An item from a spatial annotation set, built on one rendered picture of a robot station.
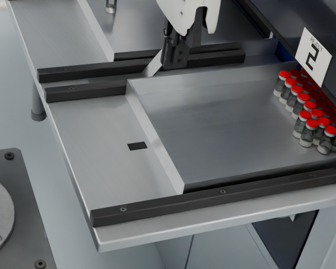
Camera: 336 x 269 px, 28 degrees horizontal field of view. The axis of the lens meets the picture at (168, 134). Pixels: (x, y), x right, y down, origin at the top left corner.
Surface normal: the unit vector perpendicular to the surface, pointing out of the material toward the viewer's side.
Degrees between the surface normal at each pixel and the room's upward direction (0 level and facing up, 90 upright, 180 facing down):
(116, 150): 0
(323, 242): 90
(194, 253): 90
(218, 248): 90
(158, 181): 0
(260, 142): 0
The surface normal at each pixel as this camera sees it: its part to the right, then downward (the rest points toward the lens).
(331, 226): -0.93, 0.13
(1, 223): 0.14, -0.76
